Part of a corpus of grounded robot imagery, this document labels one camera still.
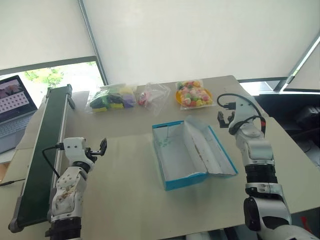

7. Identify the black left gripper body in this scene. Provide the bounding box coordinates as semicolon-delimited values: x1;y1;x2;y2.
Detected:
85;148;104;162

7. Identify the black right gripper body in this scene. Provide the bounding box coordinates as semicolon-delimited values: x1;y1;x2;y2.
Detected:
218;120;234;130

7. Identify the dark green conveyor belt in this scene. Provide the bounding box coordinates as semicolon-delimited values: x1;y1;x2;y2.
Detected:
7;83;76;234

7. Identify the blue cardboard box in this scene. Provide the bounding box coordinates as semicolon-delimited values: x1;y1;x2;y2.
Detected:
151;115;239;192

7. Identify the bag of colourful candies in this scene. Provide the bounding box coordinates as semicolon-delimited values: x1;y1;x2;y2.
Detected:
175;78;217;111

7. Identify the orange plate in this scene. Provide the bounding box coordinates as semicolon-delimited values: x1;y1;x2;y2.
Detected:
174;88;214;107

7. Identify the bag of coloured sponges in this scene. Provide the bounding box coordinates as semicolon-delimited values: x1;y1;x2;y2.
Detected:
85;83;138;115

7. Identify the clear bag with pink items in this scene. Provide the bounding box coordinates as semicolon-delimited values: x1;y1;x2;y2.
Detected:
134;82;171;118

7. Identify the black bag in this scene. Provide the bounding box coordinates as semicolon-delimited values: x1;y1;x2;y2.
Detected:
294;104;320;127

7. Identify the grey open laptop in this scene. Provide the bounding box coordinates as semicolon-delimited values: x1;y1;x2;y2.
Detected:
0;74;39;155

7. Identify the small red object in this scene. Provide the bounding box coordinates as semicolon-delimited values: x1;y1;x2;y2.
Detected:
299;215;314;234

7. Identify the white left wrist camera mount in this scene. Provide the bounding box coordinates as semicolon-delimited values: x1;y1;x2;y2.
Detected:
62;136;88;166

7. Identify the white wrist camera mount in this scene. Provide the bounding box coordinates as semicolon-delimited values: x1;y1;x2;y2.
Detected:
62;136;88;166
230;94;260;129

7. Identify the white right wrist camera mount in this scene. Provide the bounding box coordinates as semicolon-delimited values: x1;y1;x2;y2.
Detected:
230;94;260;129

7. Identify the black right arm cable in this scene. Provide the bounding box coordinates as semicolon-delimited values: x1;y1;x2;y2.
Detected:
216;93;267;137

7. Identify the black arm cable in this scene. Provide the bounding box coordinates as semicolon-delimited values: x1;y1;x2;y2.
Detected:
41;142;65;179
216;93;267;137

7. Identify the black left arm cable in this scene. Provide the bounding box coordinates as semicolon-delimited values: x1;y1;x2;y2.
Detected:
41;142;65;179

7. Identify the thin black floor cable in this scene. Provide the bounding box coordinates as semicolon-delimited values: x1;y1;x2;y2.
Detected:
0;178;26;187

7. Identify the dark window frame bar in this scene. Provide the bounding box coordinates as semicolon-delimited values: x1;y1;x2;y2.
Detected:
272;32;320;93

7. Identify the silver window frame post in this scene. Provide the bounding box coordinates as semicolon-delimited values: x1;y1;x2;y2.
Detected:
76;0;110;86

